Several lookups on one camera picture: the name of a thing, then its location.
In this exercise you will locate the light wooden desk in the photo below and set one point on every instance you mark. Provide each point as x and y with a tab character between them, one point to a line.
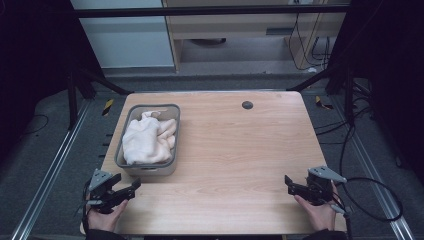
233	28

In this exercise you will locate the dark round table grommet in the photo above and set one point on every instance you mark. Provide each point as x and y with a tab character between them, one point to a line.
247	105

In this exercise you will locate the dark curtain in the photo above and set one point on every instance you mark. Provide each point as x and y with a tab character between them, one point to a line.
33	50
393	50

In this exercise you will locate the person's left hand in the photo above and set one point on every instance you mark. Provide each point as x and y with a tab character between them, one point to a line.
105	218

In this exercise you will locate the metal floor rail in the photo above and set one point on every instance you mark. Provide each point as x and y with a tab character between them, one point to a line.
373	170
50	170

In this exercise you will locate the person's right hand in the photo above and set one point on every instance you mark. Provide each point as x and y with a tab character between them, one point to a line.
318	215

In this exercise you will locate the cream white towel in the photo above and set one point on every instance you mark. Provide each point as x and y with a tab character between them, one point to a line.
146	140

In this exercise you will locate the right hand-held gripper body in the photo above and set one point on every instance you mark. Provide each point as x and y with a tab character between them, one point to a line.
320	186

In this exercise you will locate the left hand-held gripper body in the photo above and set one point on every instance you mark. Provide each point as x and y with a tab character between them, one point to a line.
100	190

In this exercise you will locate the black yellow floor tape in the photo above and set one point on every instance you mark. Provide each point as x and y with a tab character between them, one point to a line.
321	103
107	107

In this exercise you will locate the black horizontal bar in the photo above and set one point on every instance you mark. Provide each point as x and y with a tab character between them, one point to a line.
200	11

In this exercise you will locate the white cabinet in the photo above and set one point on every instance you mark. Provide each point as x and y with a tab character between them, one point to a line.
126	40

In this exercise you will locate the black metal stand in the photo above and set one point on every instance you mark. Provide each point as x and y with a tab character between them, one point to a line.
349	96
72	100

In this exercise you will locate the grey rimmed storage basket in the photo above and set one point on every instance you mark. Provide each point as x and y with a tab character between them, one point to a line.
146	168

